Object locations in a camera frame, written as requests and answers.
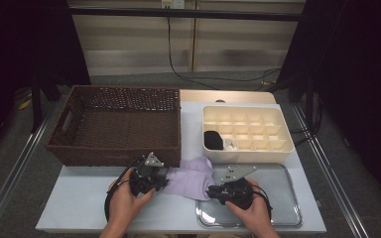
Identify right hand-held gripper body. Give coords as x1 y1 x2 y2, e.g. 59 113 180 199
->
217 165 259 211

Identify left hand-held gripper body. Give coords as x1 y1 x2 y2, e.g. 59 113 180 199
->
129 151 166 198

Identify clear plastic box lid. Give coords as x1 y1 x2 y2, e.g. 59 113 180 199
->
195 161 304 229

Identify white sock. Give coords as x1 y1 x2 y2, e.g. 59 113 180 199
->
222 138 239 153

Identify black sock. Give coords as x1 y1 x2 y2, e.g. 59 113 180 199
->
203 130 225 152

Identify brown wicker basket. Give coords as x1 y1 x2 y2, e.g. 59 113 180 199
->
45 84 183 169

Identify cream divided storage box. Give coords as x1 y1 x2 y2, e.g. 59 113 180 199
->
201 104 296 164

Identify person's right hand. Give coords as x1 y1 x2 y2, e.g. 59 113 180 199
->
224 178 273 233

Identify person's left hand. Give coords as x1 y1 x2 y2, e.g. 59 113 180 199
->
107 168 157 230

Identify black metal stand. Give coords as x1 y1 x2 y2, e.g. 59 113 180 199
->
29 73 63 134
287 73 317 131

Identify small yellow object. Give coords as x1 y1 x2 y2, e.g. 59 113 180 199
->
17 98 33 111

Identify black horizontal bar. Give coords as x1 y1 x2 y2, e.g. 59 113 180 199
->
68 7 307 23

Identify black curtain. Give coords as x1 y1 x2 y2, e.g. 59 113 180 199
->
0 0 92 167
276 0 381 212

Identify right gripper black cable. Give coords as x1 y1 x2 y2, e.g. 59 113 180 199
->
250 183 274 220

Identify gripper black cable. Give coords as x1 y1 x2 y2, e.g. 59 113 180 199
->
103 157 147 223
250 183 274 220

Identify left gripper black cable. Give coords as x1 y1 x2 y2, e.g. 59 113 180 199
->
103 157 147 223

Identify black floor cables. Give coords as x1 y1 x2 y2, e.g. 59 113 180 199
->
291 95 323 147

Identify aluminium floor rail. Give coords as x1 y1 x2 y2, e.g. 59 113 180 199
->
292 104 370 238
0 108 57 238

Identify black wall cable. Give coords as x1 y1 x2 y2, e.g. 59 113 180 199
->
167 8 283 92

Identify white wall socket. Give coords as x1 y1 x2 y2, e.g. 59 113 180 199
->
161 0 187 10

